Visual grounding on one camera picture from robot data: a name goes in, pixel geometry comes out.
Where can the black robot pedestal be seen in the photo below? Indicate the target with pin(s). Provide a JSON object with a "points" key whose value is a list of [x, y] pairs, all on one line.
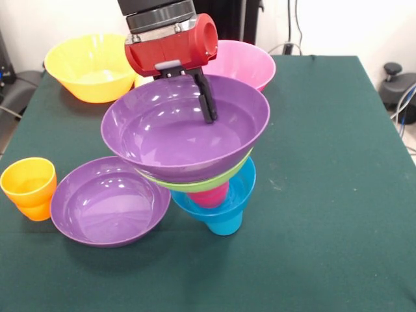
{"points": [[237, 19]]}

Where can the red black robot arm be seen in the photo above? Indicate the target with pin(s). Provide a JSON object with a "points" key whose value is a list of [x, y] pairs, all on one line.
{"points": [[156, 13]]}

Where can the black power plug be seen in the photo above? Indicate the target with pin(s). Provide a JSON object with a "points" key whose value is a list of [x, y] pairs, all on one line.
{"points": [[287, 48]]}

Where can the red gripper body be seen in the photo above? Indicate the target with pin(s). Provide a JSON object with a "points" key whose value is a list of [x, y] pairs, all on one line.
{"points": [[172, 48]]}

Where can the shallow purple plastic bowl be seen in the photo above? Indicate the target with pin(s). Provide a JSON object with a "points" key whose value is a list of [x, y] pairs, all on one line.
{"points": [[97, 214], [182, 152]]}

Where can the yellow orange plastic cup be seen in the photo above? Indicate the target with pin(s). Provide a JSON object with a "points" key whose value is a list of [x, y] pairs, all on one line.
{"points": [[141, 81]]}

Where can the red plastic cup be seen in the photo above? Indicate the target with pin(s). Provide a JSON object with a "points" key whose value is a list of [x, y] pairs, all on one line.
{"points": [[208, 198]]}

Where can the blue plastic cup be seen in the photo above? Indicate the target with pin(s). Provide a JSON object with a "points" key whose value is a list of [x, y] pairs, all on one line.
{"points": [[226, 226]]}

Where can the green plastic bowl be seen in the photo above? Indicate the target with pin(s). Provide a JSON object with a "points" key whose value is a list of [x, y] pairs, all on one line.
{"points": [[195, 186]]}

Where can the dark green tablecloth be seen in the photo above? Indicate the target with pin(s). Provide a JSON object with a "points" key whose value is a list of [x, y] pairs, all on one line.
{"points": [[247, 276]]}

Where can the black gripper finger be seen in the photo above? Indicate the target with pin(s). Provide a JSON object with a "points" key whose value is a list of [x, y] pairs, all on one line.
{"points": [[206, 100], [162, 76]]}

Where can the large orange plastic bowl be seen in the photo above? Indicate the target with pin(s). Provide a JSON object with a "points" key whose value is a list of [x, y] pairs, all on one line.
{"points": [[87, 87]]}

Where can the black stand with knob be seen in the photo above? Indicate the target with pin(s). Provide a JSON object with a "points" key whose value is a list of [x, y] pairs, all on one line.
{"points": [[396, 87]]}

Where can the black grey chair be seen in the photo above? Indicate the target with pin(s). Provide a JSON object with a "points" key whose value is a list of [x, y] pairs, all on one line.
{"points": [[19, 91]]}

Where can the black equipment box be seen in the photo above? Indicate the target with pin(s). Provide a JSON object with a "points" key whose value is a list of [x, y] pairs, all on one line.
{"points": [[5, 65]]}

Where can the small blue plastic bowl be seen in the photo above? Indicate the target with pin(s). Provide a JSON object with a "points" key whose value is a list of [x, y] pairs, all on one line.
{"points": [[221, 216]]}

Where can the large pink plastic bowl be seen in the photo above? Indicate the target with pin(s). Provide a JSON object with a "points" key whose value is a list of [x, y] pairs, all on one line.
{"points": [[247, 65]]}

